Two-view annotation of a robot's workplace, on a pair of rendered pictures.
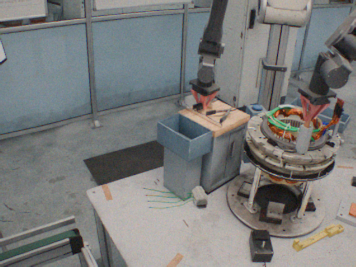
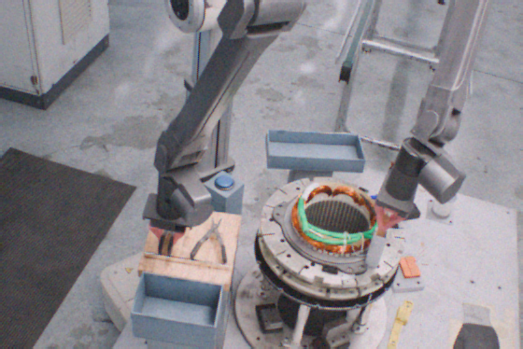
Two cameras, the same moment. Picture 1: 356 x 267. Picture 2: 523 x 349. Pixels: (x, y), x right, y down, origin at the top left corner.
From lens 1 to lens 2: 0.71 m
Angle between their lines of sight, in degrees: 40
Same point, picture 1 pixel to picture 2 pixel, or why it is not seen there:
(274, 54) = not seen: hidden behind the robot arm
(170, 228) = not seen: outside the picture
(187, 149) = (210, 336)
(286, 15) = not seen: hidden behind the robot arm
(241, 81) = (39, 46)
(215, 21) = (206, 127)
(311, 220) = (374, 316)
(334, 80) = (447, 195)
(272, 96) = (219, 137)
